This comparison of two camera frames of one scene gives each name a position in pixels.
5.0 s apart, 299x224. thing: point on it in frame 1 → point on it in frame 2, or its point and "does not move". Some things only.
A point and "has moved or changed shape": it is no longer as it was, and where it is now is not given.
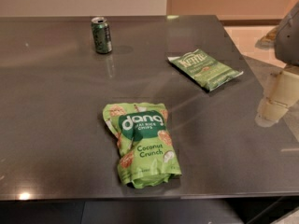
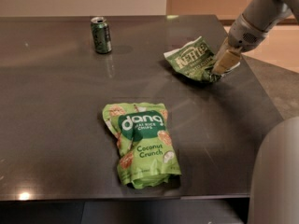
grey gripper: [288, 44] → [244, 35]
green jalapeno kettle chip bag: [205, 69] has moved or changed shape
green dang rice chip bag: [147, 154] does not move
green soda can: [102, 35] does not move
